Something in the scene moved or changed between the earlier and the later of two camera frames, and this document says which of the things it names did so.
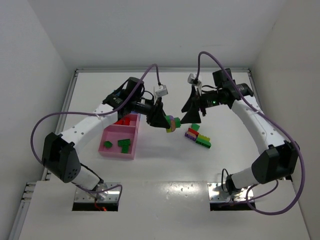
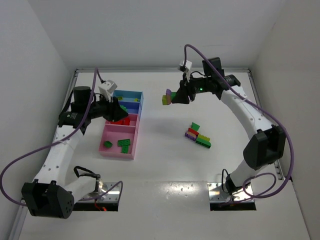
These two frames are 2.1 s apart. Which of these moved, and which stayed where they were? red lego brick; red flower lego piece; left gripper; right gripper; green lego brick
Moved: right gripper; left gripper
Stayed: green lego brick; red lego brick; red flower lego piece
